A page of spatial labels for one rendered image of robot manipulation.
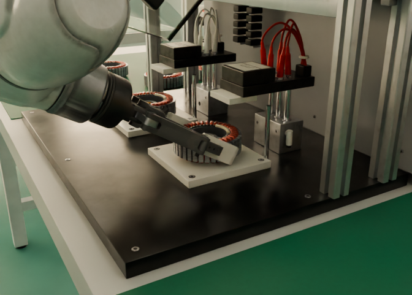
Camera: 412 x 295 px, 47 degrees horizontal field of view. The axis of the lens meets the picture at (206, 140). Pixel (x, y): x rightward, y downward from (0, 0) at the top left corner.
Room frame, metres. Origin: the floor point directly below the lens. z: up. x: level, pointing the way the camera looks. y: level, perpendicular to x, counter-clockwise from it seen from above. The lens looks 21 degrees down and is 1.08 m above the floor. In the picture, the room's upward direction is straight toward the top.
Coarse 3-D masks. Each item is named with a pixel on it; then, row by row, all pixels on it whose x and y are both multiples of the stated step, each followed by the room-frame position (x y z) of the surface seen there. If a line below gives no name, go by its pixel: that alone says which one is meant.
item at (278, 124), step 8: (264, 112) 0.81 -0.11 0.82; (256, 120) 0.80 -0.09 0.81; (264, 120) 0.78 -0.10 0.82; (272, 120) 0.77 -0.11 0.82; (280, 120) 0.77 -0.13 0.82; (288, 120) 0.76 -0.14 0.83; (296, 120) 0.77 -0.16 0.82; (256, 128) 0.80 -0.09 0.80; (264, 128) 0.78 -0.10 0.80; (272, 128) 0.76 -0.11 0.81; (280, 128) 0.74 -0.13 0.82; (288, 128) 0.75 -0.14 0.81; (296, 128) 0.76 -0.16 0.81; (256, 136) 0.80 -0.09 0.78; (264, 136) 0.78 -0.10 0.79; (272, 136) 0.76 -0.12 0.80; (280, 136) 0.74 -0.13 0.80; (296, 136) 0.76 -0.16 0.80; (272, 144) 0.76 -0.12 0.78; (280, 144) 0.74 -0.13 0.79; (296, 144) 0.76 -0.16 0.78; (280, 152) 0.74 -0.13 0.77
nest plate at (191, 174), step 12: (168, 144) 0.76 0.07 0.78; (156, 156) 0.71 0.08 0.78; (168, 156) 0.71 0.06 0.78; (240, 156) 0.71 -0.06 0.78; (252, 156) 0.71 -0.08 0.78; (168, 168) 0.67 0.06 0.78; (180, 168) 0.66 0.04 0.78; (192, 168) 0.66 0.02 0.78; (204, 168) 0.66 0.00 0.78; (216, 168) 0.66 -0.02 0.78; (228, 168) 0.66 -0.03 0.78; (240, 168) 0.66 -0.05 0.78; (252, 168) 0.67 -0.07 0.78; (264, 168) 0.68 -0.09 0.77; (180, 180) 0.64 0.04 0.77; (192, 180) 0.62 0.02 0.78; (204, 180) 0.63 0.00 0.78; (216, 180) 0.64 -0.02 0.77
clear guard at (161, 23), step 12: (132, 0) 0.62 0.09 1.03; (168, 0) 0.54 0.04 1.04; (180, 0) 0.52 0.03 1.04; (192, 0) 0.50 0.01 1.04; (132, 12) 0.59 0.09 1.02; (144, 12) 0.56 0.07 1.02; (156, 12) 0.54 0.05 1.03; (168, 12) 0.52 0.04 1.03; (180, 12) 0.50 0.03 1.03; (192, 12) 0.49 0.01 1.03; (132, 24) 0.56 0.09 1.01; (144, 24) 0.54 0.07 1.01; (156, 24) 0.52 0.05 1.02; (168, 24) 0.50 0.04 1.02; (180, 24) 0.48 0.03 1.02; (156, 36) 0.50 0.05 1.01; (168, 36) 0.48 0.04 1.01
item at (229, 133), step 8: (192, 128) 0.74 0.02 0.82; (200, 128) 0.74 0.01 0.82; (208, 128) 0.75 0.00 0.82; (216, 128) 0.74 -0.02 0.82; (224, 128) 0.73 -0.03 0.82; (232, 128) 0.73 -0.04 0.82; (216, 136) 0.72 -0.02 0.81; (224, 136) 0.70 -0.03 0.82; (232, 136) 0.69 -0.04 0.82; (240, 136) 0.70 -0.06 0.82; (176, 144) 0.69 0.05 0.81; (232, 144) 0.68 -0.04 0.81; (240, 144) 0.70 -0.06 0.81; (176, 152) 0.69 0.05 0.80; (184, 152) 0.67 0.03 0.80; (192, 152) 0.67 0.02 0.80; (192, 160) 0.67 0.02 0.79; (200, 160) 0.66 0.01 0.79; (208, 160) 0.66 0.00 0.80; (216, 160) 0.67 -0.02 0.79
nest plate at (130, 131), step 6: (180, 114) 0.93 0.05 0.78; (186, 114) 0.93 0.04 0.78; (192, 120) 0.89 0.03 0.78; (120, 126) 0.86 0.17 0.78; (126, 126) 0.85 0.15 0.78; (132, 126) 0.85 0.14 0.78; (126, 132) 0.83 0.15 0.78; (132, 132) 0.83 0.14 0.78; (138, 132) 0.83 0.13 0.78; (144, 132) 0.84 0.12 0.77
